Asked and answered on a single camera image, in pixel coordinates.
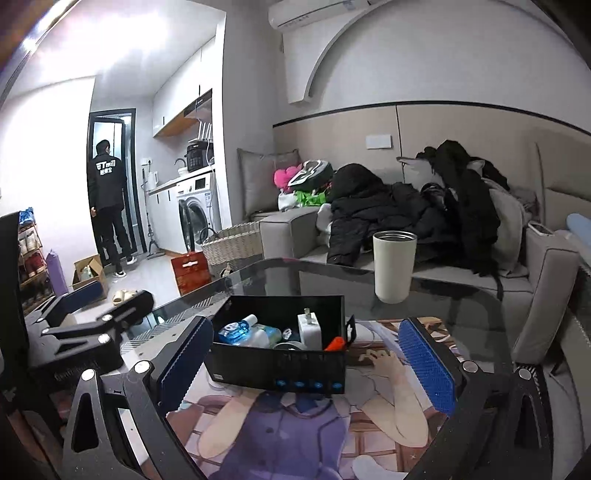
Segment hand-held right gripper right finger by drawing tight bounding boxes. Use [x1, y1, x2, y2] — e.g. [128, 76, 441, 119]
[398, 318, 555, 480]

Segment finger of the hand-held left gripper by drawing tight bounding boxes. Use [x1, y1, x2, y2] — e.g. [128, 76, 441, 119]
[44, 279, 109, 326]
[25, 290, 155, 386]

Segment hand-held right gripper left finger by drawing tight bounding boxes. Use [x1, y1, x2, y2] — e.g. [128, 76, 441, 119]
[60, 316, 215, 480]

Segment blue plastic packet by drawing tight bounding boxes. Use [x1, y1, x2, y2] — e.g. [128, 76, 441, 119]
[218, 320, 252, 346]

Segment black cardboard box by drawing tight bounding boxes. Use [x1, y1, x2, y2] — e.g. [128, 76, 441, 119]
[203, 294, 355, 398]

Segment white charger with prongs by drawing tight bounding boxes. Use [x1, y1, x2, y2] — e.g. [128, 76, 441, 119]
[298, 308, 324, 352]

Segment wooden shoe rack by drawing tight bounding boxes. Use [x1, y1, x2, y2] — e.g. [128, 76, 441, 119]
[17, 208, 51, 315]

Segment purple yoga mat roll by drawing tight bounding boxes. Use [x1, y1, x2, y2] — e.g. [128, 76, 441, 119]
[45, 249, 69, 296]

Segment mop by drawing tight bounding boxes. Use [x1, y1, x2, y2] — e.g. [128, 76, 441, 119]
[143, 166, 165, 258]

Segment red box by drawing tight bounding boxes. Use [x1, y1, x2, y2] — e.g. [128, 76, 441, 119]
[171, 251, 212, 296]

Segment round white case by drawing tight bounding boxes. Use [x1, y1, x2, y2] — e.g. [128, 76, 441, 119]
[277, 329, 303, 352]

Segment beige cup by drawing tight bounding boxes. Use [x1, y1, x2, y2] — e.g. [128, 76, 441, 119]
[373, 231, 419, 305]

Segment white counter cabinet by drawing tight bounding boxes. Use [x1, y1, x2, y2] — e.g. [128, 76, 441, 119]
[147, 178, 181, 254]

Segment black framed glass door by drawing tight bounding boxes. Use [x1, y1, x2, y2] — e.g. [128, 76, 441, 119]
[88, 108, 138, 268]

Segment printed desk mat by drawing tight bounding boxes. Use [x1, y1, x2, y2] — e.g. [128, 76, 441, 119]
[164, 316, 462, 480]

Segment wicker basket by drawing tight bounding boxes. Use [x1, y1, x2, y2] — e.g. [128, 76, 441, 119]
[201, 222, 264, 273]

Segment grey sofa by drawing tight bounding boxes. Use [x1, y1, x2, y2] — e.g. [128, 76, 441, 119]
[235, 148, 591, 365]

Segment white washing machine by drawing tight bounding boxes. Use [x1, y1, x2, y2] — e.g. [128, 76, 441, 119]
[175, 173, 218, 254]

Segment grey garment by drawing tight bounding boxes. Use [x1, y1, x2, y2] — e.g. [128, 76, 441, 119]
[471, 157, 532, 278]

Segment pile of black clothes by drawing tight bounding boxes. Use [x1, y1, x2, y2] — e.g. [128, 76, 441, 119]
[325, 138, 511, 278]

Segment white garment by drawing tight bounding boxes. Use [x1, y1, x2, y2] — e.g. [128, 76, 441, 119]
[316, 203, 335, 247]

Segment white plastic bag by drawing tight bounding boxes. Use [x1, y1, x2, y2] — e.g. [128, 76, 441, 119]
[277, 189, 301, 213]

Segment green bag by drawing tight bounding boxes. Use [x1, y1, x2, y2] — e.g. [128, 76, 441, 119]
[295, 189, 328, 208]

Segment light blue bolster pillow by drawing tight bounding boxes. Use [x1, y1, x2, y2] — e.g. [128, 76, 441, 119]
[567, 213, 591, 241]

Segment pink plush toy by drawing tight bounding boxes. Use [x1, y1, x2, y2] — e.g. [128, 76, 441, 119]
[273, 167, 301, 190]

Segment black helmet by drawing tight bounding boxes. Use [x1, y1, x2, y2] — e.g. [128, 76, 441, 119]
[287, 159, 334, 192]

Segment white air conditioner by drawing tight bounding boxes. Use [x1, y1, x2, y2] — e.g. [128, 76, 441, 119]
[268, 0, 384, 31]

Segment white wall cabinets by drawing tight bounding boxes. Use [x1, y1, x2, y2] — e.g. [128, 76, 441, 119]
[152, 37, 217, 138]

